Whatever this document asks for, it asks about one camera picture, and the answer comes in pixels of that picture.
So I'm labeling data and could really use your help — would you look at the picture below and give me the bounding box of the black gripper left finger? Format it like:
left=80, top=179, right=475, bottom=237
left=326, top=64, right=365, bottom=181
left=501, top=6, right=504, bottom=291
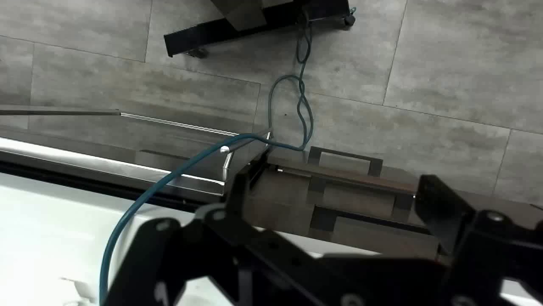
left=104, top=149, right=363, bottom=306

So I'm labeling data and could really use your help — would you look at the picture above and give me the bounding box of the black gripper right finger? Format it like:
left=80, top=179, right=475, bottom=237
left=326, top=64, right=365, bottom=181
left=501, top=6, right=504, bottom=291
left=414, top=176, right=543, bottom=306

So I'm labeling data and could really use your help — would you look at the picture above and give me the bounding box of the dark wood lower drawer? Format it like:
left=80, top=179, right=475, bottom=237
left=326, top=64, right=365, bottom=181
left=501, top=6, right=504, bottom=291
left=307, top=206, right=448, bottom=263

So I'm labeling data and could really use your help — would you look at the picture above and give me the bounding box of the dark wood drawer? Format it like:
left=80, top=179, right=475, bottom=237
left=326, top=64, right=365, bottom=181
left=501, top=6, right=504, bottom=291
left=307, top=206, right=448, bottom=263
left=248, top=149, right=423, bottom=235

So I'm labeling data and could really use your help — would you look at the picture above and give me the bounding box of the dark wood upper drawer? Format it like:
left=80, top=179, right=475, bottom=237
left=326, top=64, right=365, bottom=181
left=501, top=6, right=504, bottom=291
left=248, top=149, right=423, bottom=235

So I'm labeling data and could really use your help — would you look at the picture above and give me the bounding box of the black rolling stand base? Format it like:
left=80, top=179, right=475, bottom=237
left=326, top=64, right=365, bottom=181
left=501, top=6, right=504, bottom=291
left=163, top=0, right=358, bottom=59

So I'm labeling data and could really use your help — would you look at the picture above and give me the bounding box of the green cable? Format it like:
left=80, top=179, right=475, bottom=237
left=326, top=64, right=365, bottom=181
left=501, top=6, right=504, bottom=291
left=98, top=25, right=316, bottom=306

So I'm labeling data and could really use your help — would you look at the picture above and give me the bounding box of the silver dishwasher bar handle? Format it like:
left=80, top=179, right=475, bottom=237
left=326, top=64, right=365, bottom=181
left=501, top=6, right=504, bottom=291
left=0, top=106, right=243, bottom=181

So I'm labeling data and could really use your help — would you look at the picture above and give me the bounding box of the black lower drawer handle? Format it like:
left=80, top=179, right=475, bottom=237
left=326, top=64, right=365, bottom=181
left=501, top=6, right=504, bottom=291
left=309, top=205, right=412, bottom=232

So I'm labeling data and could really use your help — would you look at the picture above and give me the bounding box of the black drawer handle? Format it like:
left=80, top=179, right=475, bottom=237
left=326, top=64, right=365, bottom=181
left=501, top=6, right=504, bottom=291
left=309, top=205, right=412, bottom=232
left=307, top=145, right=385, bottom=178

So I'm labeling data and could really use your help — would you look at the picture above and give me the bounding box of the black upper drawer handle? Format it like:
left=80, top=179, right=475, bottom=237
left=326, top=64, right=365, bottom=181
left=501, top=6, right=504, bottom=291
left=307, top=145, right=385, bottom=178

